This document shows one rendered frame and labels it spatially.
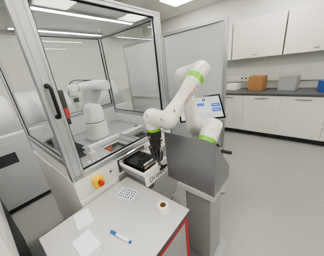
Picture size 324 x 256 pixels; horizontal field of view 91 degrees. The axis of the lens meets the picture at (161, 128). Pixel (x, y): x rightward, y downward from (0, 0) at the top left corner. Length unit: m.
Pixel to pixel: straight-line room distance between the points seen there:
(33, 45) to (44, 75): 0.13
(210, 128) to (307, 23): 3.06
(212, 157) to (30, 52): 1.06
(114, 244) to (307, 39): 3.85
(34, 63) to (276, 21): 3.70
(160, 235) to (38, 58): 1.07
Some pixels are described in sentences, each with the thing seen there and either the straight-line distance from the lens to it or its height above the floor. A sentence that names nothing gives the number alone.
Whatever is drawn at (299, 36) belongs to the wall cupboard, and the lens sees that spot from 3.90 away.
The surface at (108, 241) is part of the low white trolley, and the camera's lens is 1.04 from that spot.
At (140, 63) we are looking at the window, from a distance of 1.39.
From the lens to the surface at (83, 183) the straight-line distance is 1.22.
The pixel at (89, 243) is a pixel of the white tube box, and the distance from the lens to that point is 1.00.
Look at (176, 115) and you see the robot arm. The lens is 0.88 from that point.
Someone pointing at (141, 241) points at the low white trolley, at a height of 0.76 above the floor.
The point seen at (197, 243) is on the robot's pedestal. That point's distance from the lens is 1.69.
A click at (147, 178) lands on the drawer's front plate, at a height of 0.89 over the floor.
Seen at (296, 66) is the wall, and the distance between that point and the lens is 4.26.
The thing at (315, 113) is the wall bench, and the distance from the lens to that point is 3.68.
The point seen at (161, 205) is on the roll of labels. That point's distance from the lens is 1.08.
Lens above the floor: 1.56
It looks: 21 degrees down
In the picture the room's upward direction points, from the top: 6 degrees counter-clockwise
